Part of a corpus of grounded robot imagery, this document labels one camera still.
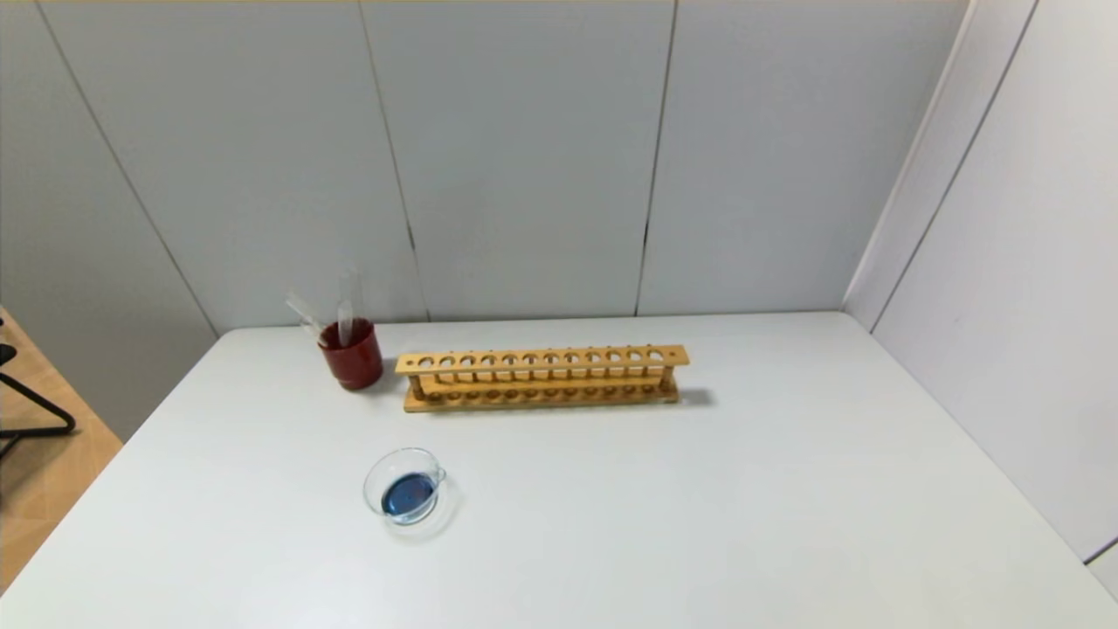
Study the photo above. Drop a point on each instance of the test tube with blue pigment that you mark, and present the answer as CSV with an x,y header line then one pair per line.
x,y
345,319

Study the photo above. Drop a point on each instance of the test tube with red pigment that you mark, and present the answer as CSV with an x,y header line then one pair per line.
x,y
304,313

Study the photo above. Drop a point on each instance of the wooden test tube rack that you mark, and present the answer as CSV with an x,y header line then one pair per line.
x,y
541,358

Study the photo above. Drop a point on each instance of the dark red plastic cup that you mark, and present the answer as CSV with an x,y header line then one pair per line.
x,y
351,362

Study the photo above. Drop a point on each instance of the clear glass beaker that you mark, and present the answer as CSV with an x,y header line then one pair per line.
x,y
409,498

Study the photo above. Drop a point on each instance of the black metal stand leg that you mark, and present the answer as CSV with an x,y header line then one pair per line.
x,y
35,402

